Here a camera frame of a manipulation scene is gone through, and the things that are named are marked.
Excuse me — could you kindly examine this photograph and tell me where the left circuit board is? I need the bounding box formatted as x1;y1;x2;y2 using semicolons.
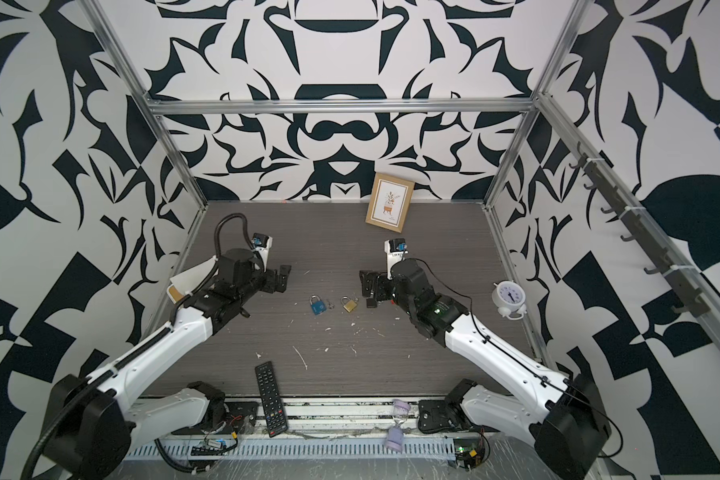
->
191;434;239;457

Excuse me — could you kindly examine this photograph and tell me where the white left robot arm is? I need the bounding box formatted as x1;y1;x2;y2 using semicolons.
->
21;247;291;479

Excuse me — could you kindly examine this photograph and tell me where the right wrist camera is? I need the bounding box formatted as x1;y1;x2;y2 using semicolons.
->
383;238;407;280

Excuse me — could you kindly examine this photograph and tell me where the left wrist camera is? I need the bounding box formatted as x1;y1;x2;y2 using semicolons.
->
252;233;273;270

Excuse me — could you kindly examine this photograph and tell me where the white slotted cable duct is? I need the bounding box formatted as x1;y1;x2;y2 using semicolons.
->
125;436;457;462

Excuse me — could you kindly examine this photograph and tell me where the blue padlock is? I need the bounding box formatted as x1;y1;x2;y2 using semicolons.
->
309;295;334;316

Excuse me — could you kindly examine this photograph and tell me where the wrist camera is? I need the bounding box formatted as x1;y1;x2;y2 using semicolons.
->
252;233;273;270
383;238;407;280

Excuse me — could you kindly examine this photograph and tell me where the circuit board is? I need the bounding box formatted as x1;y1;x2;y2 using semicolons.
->
452;436;491;471
191;434;239;457

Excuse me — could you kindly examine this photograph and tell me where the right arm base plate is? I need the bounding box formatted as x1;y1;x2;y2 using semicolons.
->
417;395;498;434

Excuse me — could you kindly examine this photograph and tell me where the white alarm clock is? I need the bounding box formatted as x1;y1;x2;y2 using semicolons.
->
492;280;527;321

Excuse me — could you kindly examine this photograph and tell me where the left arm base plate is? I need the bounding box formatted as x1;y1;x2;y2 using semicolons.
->
172;401;259;436

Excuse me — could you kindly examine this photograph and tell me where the purple hourglass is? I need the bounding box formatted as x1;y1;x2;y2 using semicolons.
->
384;399;411;453

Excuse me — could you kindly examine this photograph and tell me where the black remote control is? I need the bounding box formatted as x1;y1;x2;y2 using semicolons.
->
255;361;288;438

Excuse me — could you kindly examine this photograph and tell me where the right circuit board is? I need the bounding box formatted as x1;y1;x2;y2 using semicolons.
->
452;436;491;471

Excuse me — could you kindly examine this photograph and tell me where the black corrugated cable conduit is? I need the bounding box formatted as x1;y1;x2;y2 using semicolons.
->
19;212;253;480

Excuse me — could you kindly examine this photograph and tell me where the grey wall hook rack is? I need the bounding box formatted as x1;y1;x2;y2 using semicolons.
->
571;152;711;318

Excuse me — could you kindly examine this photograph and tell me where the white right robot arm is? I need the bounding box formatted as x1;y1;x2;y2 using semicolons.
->
359;258;612;479

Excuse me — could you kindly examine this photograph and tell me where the gold picture frame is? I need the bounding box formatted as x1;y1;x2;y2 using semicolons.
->
365;173;415;233

